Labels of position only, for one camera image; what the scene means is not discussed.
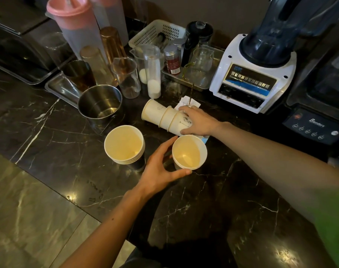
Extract nested paper cups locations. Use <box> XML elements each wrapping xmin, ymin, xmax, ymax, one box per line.
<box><xmin>141</xmin><ymin>99</ymin><xmax>193</xmax><ymax>136</ymax></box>

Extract small clear measuring cup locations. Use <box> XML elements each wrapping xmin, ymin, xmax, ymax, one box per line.
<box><xmin>111</xmin><ymin>57</ymin><xmax>141</xmax><ymax>99</ymax></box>

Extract person's left hand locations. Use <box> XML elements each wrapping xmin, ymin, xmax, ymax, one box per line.
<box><xmin>136</xmin><ymin>136</ymin><xmax>193</xmax><ymax>199</ymax></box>

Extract single cream paper cup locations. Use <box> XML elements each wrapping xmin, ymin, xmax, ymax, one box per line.
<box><xmin>172</xmin><ymin>134</ymin><xmax>208</xmax><ymax>171</ymax></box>

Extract copper metal tumbler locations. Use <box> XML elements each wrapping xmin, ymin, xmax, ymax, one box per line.
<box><xmin>99</xmin><ymin>26</ymin><xmax>128</xmax><ymax>74</ymax></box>

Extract person's left forearm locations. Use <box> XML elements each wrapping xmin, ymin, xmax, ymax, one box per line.
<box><xmin>58</xmin><ymin>187</ymin><xmax>154</xmax><ymax>268</ymax></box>

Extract pink-lidded plastic pitcher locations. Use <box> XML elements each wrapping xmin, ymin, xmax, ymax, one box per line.
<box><xmin>46</xmin><ymin>0</ymin><xmax>108</xmax><ymax>66</ymax></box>

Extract tall clear measuring jug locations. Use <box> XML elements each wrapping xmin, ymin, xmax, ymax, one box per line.
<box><xmin>130</xmin><ymin>44</ymin><xmax>165</xmax><ymax>100</ymax></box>

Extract white blender base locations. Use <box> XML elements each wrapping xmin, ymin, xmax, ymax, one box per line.
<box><xmin>209</xmin><ymin>33</ymin><xmax>297</xmax><ymax>114</ymax></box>

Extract translucent plastic pitcher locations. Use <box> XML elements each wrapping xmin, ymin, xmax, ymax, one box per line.
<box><xmin>89</xmin><ymin>0</ymin><xmax>130</xmax><ymax>47</ymax></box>

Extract large steel tray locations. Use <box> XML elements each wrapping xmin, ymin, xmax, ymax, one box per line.
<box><xmin>161</xmin><ymin>47</ymin><xmax>225</xmax><ymax>91</ymax></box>

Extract person's right hand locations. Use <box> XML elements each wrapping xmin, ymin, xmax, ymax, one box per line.
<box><xmin>178</xmin><ymin>106</ymin><xmax>223</xmax><ymax>136</ymax></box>

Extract red-filled spice jar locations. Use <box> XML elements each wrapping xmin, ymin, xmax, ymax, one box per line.
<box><xmin>163</xmin><ymin>44</ymin><xmax>183</xmax><ymax>76</ymax></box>

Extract white paper receipt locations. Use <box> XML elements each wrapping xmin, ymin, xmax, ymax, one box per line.
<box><xmin>177</xmin><ymin>95</ymin><xmax>201</xmax><ymax>110</ymax></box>

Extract upright stack of paper cups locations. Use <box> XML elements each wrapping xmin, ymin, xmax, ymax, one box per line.
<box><xmin>104</xmin><ymin>125</ymin><xmax>146</xmax><ymax>172</ymax></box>

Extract clear glass pitcher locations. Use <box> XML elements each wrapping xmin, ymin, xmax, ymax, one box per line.
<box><xmin>186</xmin><ymin>47</ymin><xmax>215</xmax><ymax>87</ymax></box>

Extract black blender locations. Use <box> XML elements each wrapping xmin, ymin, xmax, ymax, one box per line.
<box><xmin>282</xmin><ymin>43</ymin><xmax>339</xmax><ymax>146</ymax></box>

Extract silver-lidded spice jar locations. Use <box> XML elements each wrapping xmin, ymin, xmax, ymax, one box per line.
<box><xmin>172</xmin><ymin>38</ymin><xmax>186</xmax><ymax>55</ymax></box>

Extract green shirt sleeve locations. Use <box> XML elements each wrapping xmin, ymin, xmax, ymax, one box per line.
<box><xmin>310</xmin><ymin>186</ymin><xmax>339</xmax><ymax>268</ymax></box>

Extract gold metal tumbler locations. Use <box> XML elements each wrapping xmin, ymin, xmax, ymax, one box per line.
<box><xmin>80</xmin><ymin>46</ymin><xmax>116</xmax><ymax>87</ymax></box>

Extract white plastic basket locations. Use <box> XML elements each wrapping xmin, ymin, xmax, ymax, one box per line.
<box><xmin>128</xmin><ymin>19</ymin><xmax>187</xmax><ymax>54</ymax></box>

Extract person's right forearm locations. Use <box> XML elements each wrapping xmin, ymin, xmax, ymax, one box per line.
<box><xmin>215</xmin><ymin>122</ymin><xmax>339</xmax><ymax>224</ymax></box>

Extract small flat steel tray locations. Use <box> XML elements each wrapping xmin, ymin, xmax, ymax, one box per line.
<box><xmin>45</xmin><ymin>71</ymin><xmax>84</xmax><ymax>109</ymax></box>

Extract stainless steel pot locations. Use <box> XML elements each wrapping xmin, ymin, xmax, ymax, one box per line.
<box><xmin>78</xmin><ymin>84</ymin><xmax>123</xmax><ymax>134</ymax></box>

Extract black-lidded jar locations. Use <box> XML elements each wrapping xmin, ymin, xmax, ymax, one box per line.
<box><xmin>183</xmin><ymin>21</ymin><xmax>214</xmax><ymax>68</ymax></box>

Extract dark blender jar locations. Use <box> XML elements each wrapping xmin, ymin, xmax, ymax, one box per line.
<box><xmin>239</xmin><ymin>0</ymin><xmax>330</xmax><ymax>66</ymax></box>

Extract dark steel tumbler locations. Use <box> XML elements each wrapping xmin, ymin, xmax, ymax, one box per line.
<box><xmin>62</xmin><ymin>60</ymin><xmax>97</xmax><ymax>93</ymax></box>

